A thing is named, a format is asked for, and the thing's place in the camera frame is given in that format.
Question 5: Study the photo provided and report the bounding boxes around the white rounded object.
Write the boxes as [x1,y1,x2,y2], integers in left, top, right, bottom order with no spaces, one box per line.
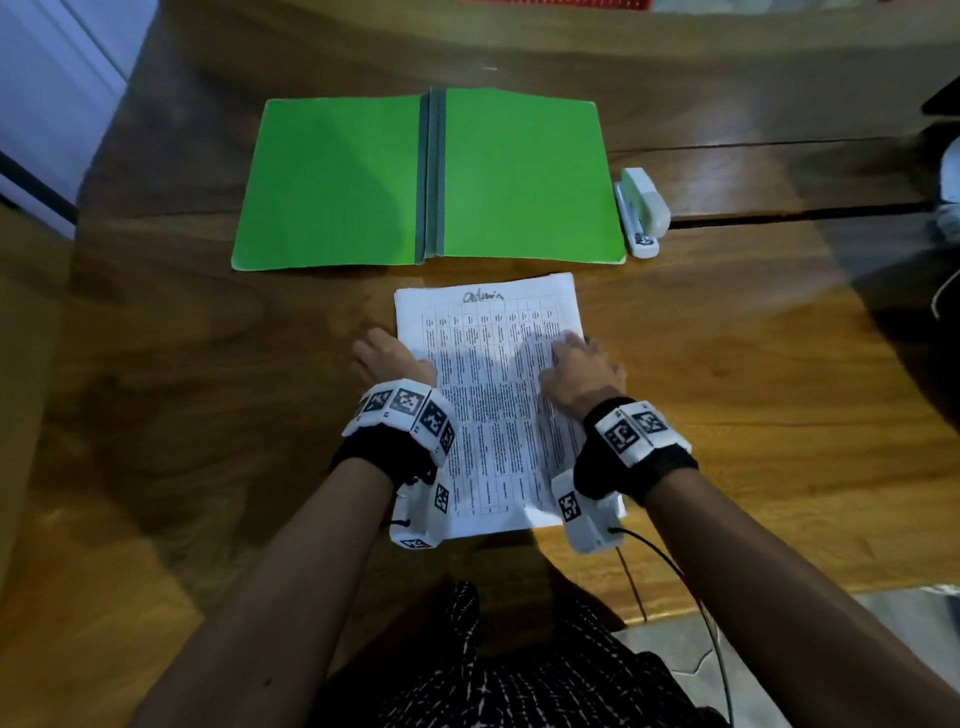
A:
[933,135,960,245]

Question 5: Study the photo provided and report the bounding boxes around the person's right hand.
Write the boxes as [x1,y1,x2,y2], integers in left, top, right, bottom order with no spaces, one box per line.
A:
[539,331,628,422]

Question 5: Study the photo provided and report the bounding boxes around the red mat edge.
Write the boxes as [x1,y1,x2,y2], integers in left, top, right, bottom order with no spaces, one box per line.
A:
[463,0,654,12]

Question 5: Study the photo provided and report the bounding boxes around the open green paper folder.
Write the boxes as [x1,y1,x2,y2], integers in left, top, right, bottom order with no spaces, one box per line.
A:
[231,87,627,273]

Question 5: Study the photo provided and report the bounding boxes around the person's right forearm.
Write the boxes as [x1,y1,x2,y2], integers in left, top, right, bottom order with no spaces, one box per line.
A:
[643,466,960,728]

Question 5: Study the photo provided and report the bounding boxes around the white stapler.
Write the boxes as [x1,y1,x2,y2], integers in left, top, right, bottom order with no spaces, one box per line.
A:
[614,167,672,260]

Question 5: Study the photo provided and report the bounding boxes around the person's left hand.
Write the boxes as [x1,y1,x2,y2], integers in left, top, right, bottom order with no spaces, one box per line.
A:
[351,327,438,393]

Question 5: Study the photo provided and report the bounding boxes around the thin black cable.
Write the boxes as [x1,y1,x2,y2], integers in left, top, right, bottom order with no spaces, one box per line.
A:
[609,527,736,728]

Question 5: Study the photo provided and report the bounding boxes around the black wristband with marker blocks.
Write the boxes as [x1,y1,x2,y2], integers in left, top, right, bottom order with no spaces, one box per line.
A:
[573,396,700,506]
[330,378,459,489]

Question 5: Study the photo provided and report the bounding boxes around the thin white cable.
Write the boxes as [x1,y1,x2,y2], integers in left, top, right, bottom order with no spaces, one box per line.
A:
[930,266,960,322]

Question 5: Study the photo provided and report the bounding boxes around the white cabinet door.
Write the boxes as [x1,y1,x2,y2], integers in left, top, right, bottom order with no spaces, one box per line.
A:
[0,0,160,240]

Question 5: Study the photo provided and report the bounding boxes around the printed white paper sheets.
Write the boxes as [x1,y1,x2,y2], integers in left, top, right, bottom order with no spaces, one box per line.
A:
[393,272,627,540]

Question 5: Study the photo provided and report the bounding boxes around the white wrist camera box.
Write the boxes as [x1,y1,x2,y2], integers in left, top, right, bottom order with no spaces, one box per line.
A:
[551,470,627,556]
[388,480,453,552]

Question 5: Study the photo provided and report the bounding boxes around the dark object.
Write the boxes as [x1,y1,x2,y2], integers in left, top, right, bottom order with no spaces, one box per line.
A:
[921,75,960,118]

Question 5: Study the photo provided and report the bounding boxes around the black white patterned garment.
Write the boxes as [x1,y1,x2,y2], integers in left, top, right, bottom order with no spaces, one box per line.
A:
[375,581,730,728]

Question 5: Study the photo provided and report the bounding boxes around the person's left forearm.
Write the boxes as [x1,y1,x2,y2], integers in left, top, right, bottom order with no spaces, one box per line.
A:
[131,457,396,728]

